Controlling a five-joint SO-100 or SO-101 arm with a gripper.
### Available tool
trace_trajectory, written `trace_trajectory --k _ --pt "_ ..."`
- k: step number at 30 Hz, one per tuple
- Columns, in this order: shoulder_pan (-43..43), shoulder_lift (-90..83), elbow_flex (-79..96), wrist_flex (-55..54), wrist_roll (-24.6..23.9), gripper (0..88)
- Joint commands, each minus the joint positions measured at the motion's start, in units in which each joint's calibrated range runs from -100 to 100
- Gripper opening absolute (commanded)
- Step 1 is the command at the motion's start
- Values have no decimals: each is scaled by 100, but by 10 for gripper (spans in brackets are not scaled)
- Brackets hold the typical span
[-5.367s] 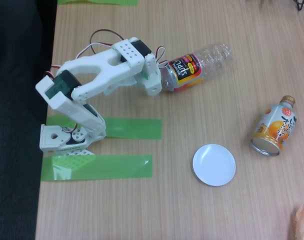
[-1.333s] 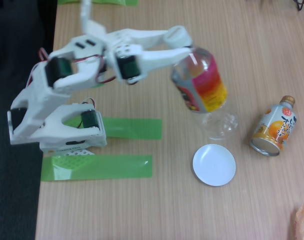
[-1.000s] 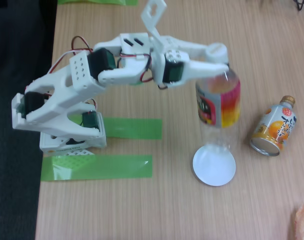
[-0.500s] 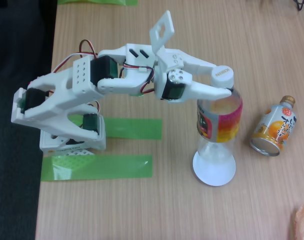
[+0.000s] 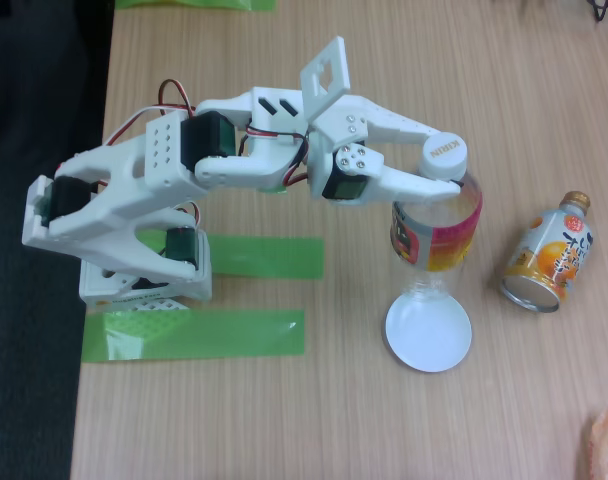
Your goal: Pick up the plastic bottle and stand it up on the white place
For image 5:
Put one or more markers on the orange juice bottle can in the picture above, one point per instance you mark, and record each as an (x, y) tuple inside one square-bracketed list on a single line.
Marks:
[(549, 260)]

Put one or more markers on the long green tape strip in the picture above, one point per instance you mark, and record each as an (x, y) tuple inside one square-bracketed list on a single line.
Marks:
[(234, 332)]

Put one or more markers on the small white round plate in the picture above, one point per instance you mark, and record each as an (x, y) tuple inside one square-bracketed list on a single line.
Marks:
[(429, 340)]

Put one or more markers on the clear plastic bottle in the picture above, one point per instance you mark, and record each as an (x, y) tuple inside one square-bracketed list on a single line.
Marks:
[(449, 240)]

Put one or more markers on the green plastic sheet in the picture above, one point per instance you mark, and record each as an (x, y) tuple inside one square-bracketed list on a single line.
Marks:
[(194, 4)]

